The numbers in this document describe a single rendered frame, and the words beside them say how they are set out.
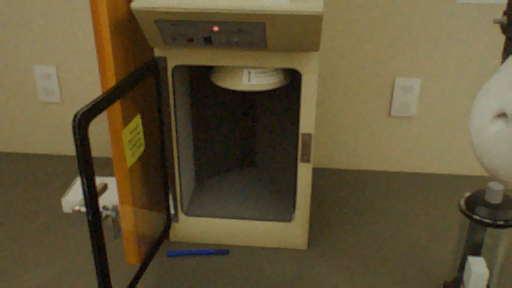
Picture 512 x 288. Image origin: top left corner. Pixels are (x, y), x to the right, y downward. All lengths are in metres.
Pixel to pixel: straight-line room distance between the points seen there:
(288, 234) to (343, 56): 0.54
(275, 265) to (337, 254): 0.15
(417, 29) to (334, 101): 0.29
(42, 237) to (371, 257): 0.77
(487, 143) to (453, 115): 1.11
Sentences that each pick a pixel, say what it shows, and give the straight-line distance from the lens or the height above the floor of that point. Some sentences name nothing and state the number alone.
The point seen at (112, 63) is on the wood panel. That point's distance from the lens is 0.98.
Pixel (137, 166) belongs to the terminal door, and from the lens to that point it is 0.98.
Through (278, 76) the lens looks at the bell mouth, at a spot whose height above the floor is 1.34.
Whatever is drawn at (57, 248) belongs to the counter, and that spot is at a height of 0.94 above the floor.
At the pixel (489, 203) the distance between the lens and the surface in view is 1.01.
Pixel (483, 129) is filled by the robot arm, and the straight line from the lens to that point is 0.46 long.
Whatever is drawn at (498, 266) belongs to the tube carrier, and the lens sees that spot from 1.07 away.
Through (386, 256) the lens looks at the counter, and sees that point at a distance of 1.22.
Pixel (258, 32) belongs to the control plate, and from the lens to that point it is 0.92.
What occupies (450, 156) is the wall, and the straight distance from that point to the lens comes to 1.62.
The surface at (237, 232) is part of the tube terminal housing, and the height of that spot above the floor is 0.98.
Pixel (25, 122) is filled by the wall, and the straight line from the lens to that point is 1.75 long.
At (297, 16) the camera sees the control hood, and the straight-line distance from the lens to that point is 0.87.
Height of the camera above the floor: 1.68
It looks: 26 degrees down
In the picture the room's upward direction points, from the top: straight up
